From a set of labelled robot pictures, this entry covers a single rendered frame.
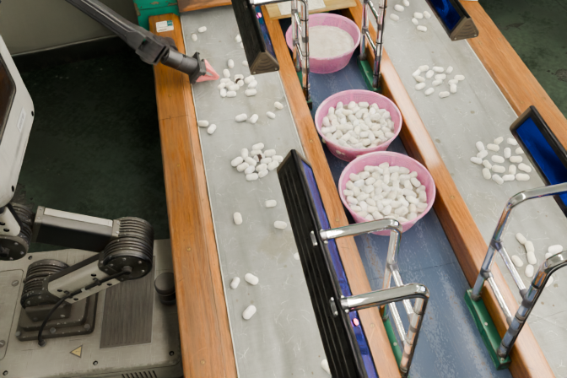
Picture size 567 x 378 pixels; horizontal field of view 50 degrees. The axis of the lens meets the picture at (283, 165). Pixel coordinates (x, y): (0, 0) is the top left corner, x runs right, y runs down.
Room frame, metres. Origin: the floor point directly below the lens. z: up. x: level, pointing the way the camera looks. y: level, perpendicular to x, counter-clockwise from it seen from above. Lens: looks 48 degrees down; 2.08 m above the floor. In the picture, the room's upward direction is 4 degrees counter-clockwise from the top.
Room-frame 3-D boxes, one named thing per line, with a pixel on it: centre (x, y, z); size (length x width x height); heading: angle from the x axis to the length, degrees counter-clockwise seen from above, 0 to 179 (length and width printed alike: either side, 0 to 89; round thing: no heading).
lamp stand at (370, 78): (1.63, -0.40, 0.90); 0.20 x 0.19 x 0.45; 9
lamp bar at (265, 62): (1.56, 0.08, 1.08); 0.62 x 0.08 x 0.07; 9
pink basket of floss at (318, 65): (1.77, -0.17, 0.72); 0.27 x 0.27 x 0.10
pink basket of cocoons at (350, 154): (1.34, -0.24, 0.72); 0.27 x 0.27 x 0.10
